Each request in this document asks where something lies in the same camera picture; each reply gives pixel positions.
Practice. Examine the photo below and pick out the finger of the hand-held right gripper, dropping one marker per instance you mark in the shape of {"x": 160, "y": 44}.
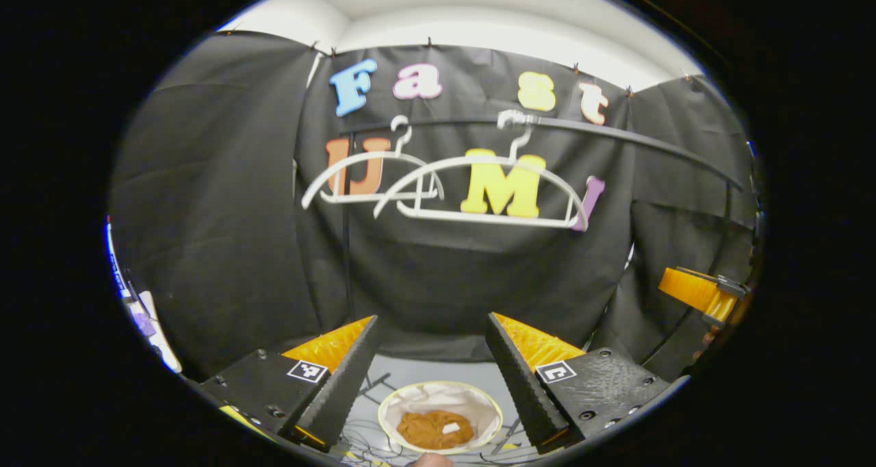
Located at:
{"x": 691, "y": 290}

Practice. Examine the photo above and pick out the black backdrop cloth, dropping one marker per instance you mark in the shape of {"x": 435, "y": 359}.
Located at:
{"x": 205, "y": 248}

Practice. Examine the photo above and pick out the black clothes rack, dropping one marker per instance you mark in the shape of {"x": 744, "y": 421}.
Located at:
{"x": 650, "y": 147}

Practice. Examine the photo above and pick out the brown shirt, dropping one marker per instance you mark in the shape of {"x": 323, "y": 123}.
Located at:
{"x": 428, "y": 431}

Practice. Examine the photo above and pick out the white plastic hanger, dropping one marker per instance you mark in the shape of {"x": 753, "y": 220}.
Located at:
{"x": 349, "y": 197}
{"x": 438, "y": 213}

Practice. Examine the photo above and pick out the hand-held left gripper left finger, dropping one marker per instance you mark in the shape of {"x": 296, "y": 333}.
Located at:
{"x": 345, "y": 378}

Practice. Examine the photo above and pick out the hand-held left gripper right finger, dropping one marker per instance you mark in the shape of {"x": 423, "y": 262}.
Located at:
{"x": 523, "y": 378}

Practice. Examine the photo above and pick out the white laundry hamper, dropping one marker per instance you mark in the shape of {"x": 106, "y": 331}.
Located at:
{"x": 438, "y": 395}

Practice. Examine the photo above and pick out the white tape wrap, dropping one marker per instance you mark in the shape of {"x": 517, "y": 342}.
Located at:
{"x": 514, "y": 118}

